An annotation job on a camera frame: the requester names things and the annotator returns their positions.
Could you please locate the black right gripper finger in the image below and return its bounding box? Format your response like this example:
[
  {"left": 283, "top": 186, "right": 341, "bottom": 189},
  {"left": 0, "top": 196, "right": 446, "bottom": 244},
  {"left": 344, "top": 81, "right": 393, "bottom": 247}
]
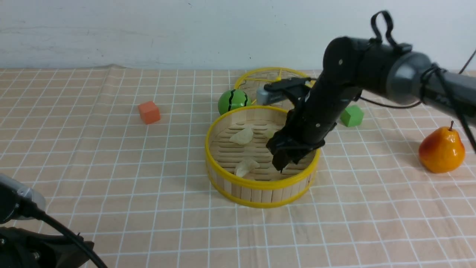
[
  {"left": 272, "top": 147, "right": 316, "bottom": 172},
  {"left": 266, "top": 136, "right": 289, "bottom": 156}
]

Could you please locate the pale dumpling back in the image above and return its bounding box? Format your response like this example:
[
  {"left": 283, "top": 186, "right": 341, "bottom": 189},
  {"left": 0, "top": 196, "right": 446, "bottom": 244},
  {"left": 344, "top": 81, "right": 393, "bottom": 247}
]
[{"left": 229, "top": 127, "right": 254, "bottom": 145}]

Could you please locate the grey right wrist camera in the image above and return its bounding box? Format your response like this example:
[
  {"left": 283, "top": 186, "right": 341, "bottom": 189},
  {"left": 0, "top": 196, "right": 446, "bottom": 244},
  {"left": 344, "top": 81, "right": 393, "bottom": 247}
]
[{"left": 256, "top": 77, "right": 312, "bottom": 106}]

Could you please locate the beige checkered tablecloth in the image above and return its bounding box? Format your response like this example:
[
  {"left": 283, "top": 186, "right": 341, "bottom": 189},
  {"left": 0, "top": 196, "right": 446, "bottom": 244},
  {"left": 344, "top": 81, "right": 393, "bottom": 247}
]
[{"left": 0, "top": 66, "right": 475, "bottom": 268}]

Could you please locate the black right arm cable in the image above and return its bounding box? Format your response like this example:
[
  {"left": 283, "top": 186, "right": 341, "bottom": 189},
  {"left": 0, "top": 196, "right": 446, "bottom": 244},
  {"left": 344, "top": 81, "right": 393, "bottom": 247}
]
[{"left": 359, "top": 10, "right": 476, "bottom": 155}]

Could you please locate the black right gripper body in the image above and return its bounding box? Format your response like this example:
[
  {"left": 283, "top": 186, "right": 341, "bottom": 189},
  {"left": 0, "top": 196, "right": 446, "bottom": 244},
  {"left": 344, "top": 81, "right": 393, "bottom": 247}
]
[{"left": 274, "top": 80, "right": 362, "bottom": 148}]

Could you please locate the round bamboo steamer tray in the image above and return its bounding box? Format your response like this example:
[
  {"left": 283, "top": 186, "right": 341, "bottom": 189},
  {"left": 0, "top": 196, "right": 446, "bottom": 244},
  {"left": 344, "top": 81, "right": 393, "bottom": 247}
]
[{"left": 205, "top": 106, "right": 320, "bottom": 208}]

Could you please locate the orange cube block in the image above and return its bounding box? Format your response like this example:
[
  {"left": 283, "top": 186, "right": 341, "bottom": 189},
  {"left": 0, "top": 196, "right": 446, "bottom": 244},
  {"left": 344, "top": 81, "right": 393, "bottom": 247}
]
[{"left": 138, "top": 101, "right": 161, "bottom": 124}]

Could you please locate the orange yellow toy pear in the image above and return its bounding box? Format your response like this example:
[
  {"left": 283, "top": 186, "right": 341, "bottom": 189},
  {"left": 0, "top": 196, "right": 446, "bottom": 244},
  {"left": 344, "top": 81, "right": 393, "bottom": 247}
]
[{"left": 418, "top": 121, "right": 466, "bottom": 173}]

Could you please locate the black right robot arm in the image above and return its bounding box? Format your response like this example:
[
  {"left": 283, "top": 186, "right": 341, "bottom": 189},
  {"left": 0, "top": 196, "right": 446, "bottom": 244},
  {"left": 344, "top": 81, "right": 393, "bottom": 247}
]
[{"left": 257, "top": 36, "right": 475, "bottom": 171}]

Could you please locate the woven bamboo steamer lid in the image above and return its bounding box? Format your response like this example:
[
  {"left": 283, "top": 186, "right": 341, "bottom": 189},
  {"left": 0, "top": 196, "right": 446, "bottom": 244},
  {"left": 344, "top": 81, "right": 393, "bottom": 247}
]
[{"left": 233, "top": 67, "right": 308, "bottom": 105}]

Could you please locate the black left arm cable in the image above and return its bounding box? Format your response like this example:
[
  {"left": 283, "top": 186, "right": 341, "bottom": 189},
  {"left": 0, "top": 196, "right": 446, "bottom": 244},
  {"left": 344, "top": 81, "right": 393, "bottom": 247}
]
[{"left": 22, "top": 208, "right": 109, "bottom": 268}]

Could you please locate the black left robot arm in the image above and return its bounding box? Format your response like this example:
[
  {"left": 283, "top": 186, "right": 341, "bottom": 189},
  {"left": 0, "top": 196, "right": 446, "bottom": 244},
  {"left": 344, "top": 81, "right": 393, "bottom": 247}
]
[{"left": 0, "top": 174, "right": 106, "bottom": 268}]

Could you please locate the green cube block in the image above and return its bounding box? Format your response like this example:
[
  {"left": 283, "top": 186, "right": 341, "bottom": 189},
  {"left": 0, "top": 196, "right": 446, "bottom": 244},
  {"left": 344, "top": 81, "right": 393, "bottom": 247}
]
[{"left": 340, "top": 105, "right": 364, "bottom": 127}]

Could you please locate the pale dumpling front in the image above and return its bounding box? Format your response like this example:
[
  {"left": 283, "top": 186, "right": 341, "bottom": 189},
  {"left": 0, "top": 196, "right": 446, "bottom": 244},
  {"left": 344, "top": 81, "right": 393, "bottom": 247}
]
[{"left": 234, "top": 157, "right": 260, "bottom": 178}]

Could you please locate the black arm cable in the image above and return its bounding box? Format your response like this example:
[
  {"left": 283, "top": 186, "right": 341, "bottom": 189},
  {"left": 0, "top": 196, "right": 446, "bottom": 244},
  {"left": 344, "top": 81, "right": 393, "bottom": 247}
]
[
  {"left": 359, "top": 10, "right": 476, "bottom": 155},
  {"left": 22, "top": 208, "right": 109, "bottom": 268}
]

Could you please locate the pale dumpling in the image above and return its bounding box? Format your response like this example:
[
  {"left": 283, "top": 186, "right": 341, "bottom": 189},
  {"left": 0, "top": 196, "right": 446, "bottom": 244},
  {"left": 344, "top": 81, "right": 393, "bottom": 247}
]
[
  {"left": 234, "top": 157, "right": 260, "bottom": 178},
  {"left": 229, "top": 127, "right": 254, "bottom": 145},
  {"left": 263, "top": 128, "right": 278, "bottom": 139}
]

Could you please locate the green striped watermelon ball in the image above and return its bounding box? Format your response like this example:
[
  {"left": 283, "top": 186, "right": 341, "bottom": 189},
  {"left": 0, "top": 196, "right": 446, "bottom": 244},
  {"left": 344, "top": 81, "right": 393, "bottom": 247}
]
[{"left": 218, "top": 89, "right": 252, "bottom": 115}]

